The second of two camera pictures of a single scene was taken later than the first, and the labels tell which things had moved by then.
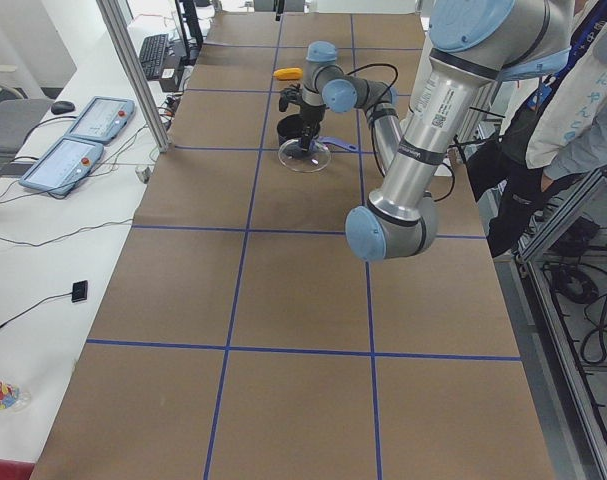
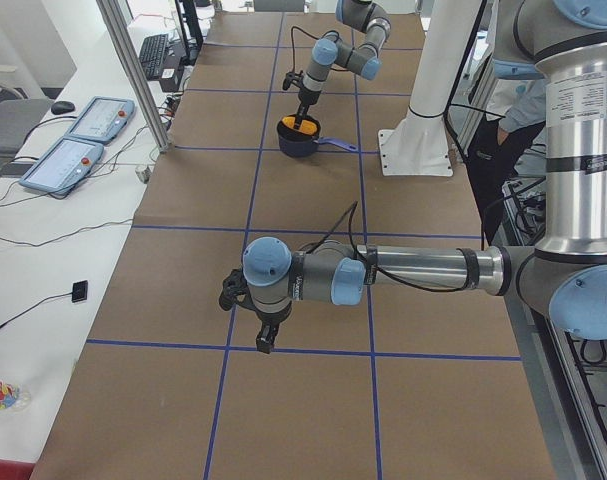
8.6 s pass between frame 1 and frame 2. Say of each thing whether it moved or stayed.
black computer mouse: stayed
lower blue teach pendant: stayed
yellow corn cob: moved
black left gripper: moved
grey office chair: stayed
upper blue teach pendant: stayed
